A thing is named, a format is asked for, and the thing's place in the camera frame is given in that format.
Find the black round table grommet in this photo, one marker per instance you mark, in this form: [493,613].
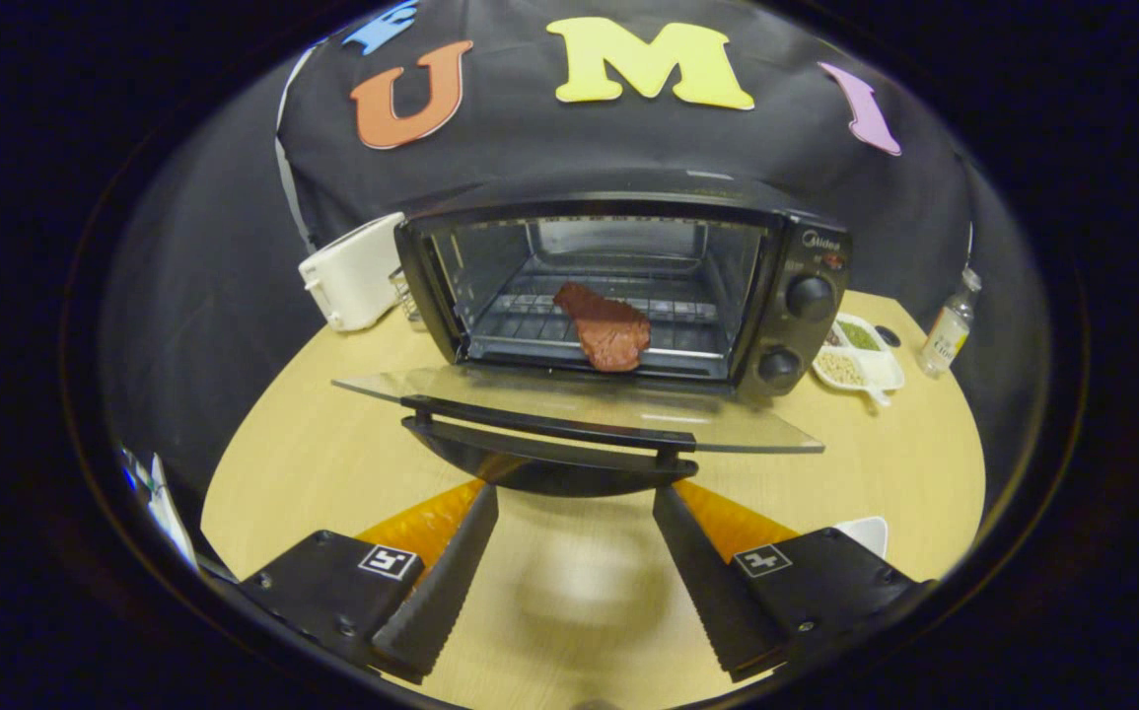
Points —
[889,336]

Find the clear bottle with yellow label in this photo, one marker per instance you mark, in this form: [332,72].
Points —
[946,335]

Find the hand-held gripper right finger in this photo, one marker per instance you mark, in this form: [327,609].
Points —
[712,592]

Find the white divided dish of beans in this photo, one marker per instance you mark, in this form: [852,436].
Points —
[860,370]

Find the red-brown meat slice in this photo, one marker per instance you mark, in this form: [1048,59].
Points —
[610,330]

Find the white rectangular tray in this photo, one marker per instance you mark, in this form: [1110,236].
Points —
[867,534]

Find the white bread toaster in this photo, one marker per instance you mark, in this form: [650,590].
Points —
[357,271]

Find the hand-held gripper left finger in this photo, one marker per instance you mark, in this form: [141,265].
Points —
[446,592]

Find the black toaster oven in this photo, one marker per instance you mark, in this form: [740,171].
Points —
[796,256]

